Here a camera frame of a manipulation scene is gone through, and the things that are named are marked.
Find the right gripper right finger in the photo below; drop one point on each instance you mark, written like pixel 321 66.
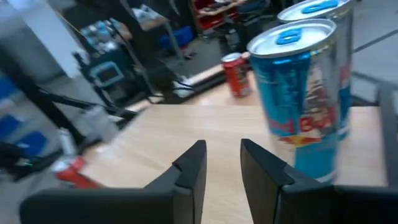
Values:
pixel 267 193

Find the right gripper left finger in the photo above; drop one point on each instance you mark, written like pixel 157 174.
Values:
pixel 186 193

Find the blue silver energy drink can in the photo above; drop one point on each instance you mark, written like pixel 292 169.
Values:
pixel 289 93
pixel 314 7

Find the red cola can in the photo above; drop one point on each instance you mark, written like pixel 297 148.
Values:
pixel 237 77
pixel 74 177

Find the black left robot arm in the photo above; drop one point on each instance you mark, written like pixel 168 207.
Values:
pixel 34 90

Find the wooden shelf black metal legs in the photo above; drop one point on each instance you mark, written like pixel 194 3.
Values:
pixel 186 130

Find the red shelf unit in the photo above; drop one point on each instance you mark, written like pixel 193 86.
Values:
pixel 211 21

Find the blue-framed screen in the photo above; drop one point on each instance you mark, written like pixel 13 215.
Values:
pixel 107 74

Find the blue crate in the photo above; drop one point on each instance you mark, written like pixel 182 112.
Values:
pixel 180 37

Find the cluttered work desk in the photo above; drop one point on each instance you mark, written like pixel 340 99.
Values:
pixel 149 18

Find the black aluminium table frame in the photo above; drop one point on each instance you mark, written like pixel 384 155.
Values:
pixel 202 88

